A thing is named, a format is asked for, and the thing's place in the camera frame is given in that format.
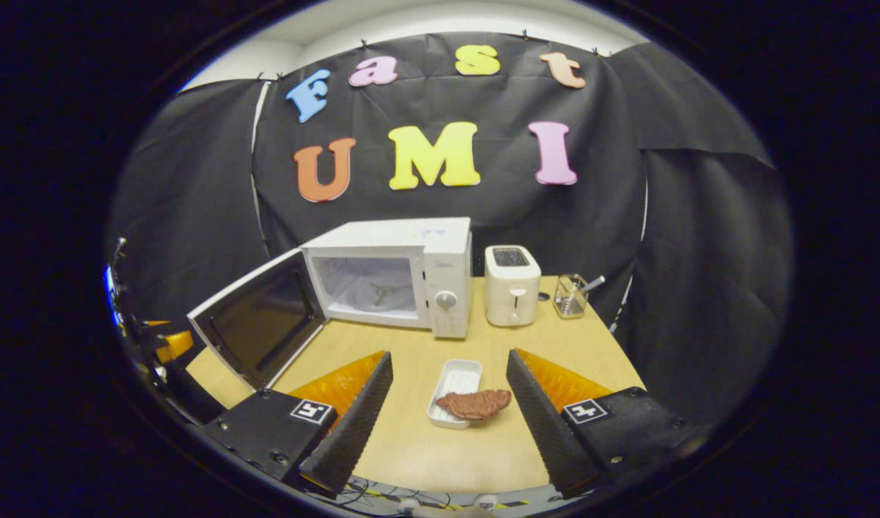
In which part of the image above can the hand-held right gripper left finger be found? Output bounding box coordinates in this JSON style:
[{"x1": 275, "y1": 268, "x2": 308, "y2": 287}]
[{"x1": 202, "y1": 350, "x2": 394, "y2": 499}]

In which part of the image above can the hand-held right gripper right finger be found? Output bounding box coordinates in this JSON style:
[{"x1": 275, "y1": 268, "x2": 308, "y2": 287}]
[{"x1": 506, "y1": 348, "x2": 707, "y2": 499}]

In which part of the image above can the brown steak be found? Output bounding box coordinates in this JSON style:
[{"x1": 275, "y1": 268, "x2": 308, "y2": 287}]
[{"x1": 435, "y1": 389, "x2": 512, "y2": 422}]

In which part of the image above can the white microwave oven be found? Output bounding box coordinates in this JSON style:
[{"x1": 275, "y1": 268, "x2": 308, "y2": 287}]
[{"x1": 187, "y1": 217, "x2": 474, "y2": 391}]

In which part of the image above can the white rectangular tray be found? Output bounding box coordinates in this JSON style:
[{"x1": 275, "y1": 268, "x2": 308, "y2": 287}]
[{"x1": 427, "y1": 359, "x2": 484, "y2": 430}]

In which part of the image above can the white toaster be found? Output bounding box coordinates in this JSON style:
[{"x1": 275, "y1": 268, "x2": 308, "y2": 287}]
[{"x1": 484, "y1": 245, "x2": 542, "y2": 328}]

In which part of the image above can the black backdrop cloth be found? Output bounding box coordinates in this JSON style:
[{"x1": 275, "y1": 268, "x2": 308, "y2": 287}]
[{"x1": 105, "y1": 32, "x2": 793, "y2": 432}]

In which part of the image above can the black cable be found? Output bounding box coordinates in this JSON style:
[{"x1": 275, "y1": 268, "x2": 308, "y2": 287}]
[{"x1": 339, "y1": 481, "x2": 534, "y2": 513}]

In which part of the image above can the wire mesh utensil holder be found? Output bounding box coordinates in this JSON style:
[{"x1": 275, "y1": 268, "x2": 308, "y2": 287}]
[{"x1": 553, "y1": 274, "x2": 589, "y2": 319}]

